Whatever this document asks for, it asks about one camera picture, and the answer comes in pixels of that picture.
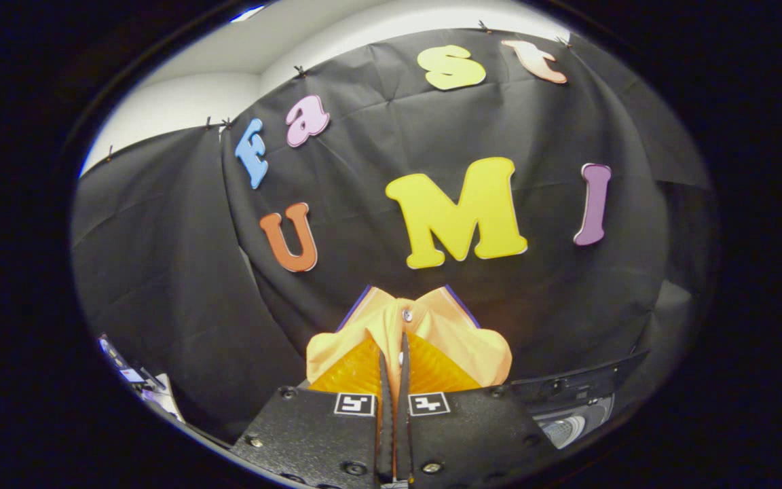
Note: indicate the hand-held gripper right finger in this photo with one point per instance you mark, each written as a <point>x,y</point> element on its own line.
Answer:
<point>472,435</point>

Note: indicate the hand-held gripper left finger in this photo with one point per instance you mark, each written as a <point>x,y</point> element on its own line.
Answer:
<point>323,435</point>

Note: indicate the yellow garment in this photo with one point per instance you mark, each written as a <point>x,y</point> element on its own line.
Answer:
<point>459,339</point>

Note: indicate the grey washing machine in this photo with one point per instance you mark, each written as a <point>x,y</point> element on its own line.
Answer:
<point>578,424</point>

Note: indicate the washing machine lid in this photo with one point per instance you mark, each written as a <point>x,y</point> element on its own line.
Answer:
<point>567,384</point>

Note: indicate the white desk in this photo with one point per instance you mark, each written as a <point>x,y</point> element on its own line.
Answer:
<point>163,397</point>

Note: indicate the black backdrop cloth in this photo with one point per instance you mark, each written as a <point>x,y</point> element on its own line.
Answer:
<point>377,149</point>

